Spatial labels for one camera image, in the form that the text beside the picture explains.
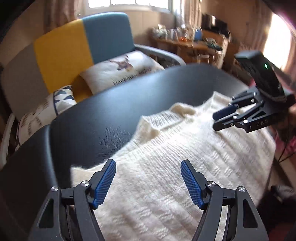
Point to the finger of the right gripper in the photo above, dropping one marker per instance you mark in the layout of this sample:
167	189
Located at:
229	122
241	100

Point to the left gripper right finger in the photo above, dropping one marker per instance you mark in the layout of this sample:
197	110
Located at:
195	183

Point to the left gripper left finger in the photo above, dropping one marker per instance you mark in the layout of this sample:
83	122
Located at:
100	183

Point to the triangle pattern cushion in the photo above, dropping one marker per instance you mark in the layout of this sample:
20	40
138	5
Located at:
55	104

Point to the deer print cushion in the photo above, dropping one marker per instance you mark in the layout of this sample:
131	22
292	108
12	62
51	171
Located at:
115	71

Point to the black right camera box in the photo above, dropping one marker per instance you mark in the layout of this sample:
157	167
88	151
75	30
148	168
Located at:
261	71

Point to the wooden side table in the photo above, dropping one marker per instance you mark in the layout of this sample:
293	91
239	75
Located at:
211	49

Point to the colour block armchair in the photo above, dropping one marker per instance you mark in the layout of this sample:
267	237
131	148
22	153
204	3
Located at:
57	58

